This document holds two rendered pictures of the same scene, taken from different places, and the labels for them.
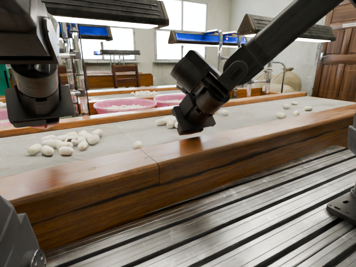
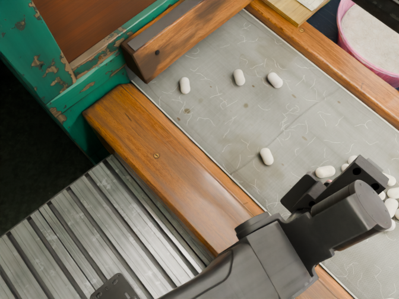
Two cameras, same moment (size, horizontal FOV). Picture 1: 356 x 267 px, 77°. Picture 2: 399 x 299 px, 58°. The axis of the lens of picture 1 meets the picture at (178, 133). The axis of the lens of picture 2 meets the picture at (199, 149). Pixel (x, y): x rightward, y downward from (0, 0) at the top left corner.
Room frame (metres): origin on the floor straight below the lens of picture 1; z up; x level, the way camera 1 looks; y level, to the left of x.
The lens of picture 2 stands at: (0.22, 0.19, 1.37)
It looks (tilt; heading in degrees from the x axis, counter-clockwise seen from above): 69 degrees down; 77
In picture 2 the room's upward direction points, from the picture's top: 1 degrees clockwise
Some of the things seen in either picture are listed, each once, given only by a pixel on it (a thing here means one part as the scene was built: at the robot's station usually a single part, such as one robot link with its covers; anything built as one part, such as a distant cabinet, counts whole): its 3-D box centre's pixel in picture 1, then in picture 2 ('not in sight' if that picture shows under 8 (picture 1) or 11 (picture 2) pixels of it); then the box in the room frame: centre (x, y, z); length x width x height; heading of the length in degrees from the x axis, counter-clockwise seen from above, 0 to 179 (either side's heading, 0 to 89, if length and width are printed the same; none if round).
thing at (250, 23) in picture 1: (293, 29); not in sight; (1.10, -0.52, 1.08); 0.62 x 0.08 x 0.07; 122
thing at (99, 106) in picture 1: (126, 113); not in sight; (0.97, 0.23, 0.72); 0.27 x 0.27 x 0.10
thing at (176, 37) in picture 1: (212, 39); not in sight; (1.58, -0.22, 1.08); 0.62 x 0.08 x 0.07; 122
